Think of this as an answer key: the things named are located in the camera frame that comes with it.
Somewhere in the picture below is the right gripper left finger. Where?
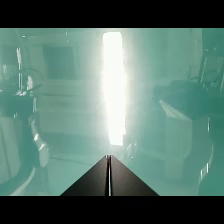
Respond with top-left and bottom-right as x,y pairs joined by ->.
60,154 -> 110,197

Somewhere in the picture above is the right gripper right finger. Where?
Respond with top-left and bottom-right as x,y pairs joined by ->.
110,154 -> 160,197

